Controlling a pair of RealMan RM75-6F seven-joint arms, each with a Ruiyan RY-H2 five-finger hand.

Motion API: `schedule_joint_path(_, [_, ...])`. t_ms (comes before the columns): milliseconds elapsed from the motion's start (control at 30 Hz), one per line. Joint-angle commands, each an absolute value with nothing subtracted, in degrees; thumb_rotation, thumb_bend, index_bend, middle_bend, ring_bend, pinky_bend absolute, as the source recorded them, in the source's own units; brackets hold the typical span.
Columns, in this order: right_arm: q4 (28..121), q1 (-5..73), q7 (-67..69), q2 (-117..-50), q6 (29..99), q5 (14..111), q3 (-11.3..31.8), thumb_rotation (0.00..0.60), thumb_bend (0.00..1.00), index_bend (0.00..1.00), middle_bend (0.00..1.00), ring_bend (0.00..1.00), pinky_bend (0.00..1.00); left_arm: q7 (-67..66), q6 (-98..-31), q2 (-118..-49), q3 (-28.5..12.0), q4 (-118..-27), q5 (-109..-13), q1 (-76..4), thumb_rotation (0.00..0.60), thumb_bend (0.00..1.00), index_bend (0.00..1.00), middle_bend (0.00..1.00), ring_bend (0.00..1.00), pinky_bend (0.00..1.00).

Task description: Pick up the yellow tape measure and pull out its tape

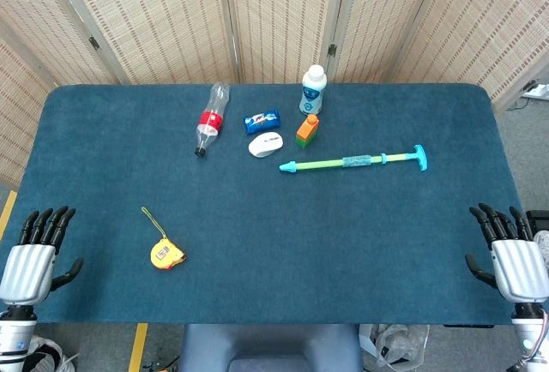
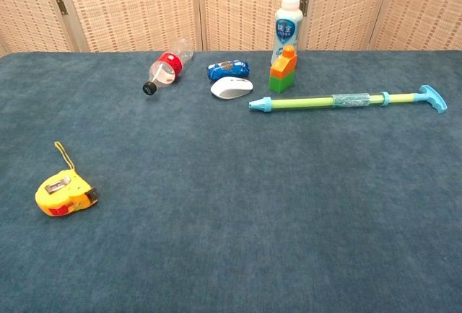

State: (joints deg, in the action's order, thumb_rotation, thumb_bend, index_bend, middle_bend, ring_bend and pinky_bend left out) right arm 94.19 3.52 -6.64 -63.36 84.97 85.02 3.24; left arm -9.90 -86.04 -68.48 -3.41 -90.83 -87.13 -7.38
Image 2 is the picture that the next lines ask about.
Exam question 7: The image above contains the blue snack packet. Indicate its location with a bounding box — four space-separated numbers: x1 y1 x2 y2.
206 60 250 82

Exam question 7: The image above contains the green and blue toy water pump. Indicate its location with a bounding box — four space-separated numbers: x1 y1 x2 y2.
248 84 448 115

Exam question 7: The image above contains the blue table cloth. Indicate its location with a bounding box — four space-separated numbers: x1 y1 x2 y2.
0 50 462 313

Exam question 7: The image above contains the white computer mouse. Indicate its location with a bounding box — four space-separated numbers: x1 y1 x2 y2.
210 76 254 100

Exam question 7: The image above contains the woven folding screen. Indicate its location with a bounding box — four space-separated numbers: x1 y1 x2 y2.
0 0 462 58

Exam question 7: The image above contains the white yogurt drink bottle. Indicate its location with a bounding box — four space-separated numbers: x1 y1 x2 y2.
270 0 302 66

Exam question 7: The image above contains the orange and green toy block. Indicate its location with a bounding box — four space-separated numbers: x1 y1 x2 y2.
269 45 298 94

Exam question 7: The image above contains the clear bottle with red label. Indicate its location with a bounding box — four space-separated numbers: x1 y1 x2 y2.
141 38 195 97

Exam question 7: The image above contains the yellow tape measure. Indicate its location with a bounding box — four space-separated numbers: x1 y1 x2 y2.
35 141 99 217

